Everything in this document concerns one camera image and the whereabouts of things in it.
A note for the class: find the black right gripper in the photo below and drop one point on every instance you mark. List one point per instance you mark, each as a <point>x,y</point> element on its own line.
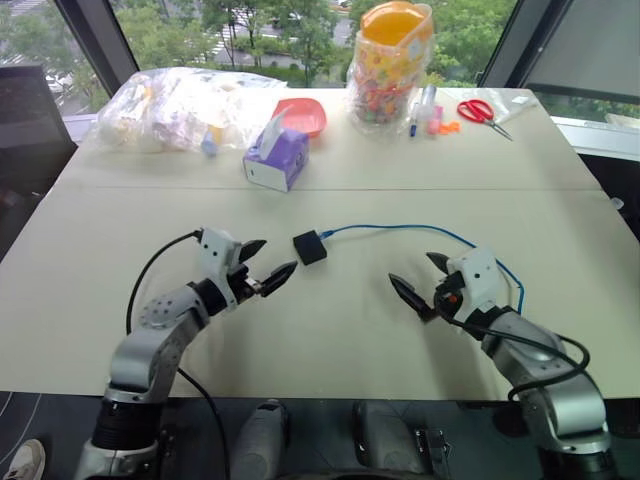
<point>447,297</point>

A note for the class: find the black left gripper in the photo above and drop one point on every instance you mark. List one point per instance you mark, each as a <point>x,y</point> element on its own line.
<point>242,282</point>

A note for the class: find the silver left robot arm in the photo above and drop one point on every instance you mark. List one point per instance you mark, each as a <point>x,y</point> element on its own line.
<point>160,325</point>

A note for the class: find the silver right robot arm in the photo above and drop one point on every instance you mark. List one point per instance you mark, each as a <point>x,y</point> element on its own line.
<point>540,350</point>

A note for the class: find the black adapter box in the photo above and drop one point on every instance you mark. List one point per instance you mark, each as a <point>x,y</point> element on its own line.
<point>310,248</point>

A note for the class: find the purple tissue box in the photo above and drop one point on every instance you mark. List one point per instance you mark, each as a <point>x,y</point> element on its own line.
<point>280,160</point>

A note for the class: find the red plastic bowl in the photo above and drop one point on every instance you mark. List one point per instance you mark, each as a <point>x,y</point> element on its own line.
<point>305,117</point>

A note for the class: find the orange small clip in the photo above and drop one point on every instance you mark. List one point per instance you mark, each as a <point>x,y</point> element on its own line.
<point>447,128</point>

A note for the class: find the blue marker pen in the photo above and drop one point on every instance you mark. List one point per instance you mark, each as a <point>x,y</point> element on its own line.
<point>414,125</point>

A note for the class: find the dark rounded robot leg shape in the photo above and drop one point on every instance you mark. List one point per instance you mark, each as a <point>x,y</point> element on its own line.
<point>385,435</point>

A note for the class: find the grey rounded robot leg shape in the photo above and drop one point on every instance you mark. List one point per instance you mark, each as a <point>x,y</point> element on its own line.
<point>260,440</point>

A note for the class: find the clear plastic bag of items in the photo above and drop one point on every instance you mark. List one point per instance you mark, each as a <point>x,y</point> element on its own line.
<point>165,110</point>

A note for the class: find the clear plastic packet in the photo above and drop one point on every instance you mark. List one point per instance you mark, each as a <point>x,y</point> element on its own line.
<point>520,107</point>

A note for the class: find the bag of colourful toys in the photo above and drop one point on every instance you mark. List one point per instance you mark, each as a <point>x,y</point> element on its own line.
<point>385,75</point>

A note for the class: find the dark slanted window pillar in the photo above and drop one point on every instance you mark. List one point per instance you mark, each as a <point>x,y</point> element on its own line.
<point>95,45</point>

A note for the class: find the black monitor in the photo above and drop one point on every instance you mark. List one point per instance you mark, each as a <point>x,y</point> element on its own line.
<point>30,110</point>

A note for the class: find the white shoe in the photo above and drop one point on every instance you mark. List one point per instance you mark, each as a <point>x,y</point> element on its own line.
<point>25,460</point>

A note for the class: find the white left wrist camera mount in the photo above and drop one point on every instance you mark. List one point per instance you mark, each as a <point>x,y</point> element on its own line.
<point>217,252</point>

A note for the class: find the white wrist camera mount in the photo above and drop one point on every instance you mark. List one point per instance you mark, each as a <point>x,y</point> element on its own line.
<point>477,277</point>
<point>217,252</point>

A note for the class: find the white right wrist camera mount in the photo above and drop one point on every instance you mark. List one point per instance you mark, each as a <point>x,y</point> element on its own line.
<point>477,277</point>

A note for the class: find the dark window frame panel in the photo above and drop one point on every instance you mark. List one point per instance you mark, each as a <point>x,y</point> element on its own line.
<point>575,45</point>

